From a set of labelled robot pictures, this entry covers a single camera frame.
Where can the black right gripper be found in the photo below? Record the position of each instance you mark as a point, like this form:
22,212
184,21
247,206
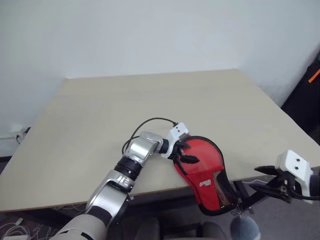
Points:
286,182

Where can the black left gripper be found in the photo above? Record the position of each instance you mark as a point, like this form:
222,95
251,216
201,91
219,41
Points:
178,152

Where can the black and red paddle case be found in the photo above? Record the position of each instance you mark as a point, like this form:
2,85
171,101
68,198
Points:
207,197

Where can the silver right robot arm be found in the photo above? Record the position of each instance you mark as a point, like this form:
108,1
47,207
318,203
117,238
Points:
315,183

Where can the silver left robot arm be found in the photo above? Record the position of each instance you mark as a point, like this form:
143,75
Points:
140,150

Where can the white and blue plush ball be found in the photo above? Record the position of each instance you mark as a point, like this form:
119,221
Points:
244,228

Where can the dark rounded shape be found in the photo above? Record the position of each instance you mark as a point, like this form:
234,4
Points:
213,231

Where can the black bag with orange mark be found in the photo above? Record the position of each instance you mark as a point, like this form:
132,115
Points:
305,105

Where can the white power strip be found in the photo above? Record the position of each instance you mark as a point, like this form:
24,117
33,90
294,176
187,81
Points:
15,128

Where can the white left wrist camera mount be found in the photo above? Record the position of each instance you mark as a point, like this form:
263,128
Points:
178,130

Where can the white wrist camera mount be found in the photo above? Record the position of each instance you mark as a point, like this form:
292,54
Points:
296,165
178,130

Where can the black table frame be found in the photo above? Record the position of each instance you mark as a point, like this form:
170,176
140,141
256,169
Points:
241,193

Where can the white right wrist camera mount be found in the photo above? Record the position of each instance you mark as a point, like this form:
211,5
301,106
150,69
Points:
296,165

